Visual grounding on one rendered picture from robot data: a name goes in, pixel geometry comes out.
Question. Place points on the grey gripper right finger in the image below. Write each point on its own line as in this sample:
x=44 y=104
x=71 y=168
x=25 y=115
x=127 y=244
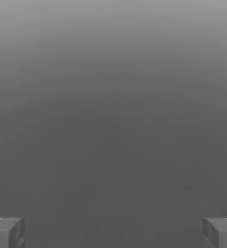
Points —
x=221 y=233

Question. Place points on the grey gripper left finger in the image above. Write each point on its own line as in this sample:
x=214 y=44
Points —
x=5 y=233

